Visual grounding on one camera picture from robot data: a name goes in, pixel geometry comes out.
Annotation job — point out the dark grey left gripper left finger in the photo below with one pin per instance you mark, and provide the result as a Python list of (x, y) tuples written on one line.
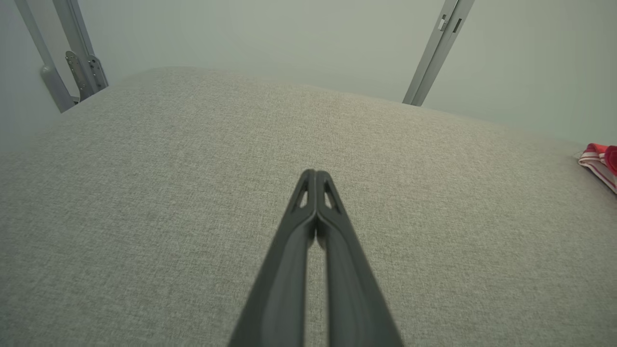
[(279, 299)]

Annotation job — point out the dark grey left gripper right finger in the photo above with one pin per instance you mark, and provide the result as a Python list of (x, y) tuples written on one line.
[(352, 299)]

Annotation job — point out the red jersey with white sleeves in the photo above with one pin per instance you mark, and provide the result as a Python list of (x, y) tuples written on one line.
[(597, 164)]

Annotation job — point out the grey fabric sofa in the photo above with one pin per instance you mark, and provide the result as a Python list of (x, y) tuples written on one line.
[(144, 217)]

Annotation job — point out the grey partition post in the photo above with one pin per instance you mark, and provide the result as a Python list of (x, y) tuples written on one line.
[(53, 86), (444, 48), (430, 48), (87, 72)]

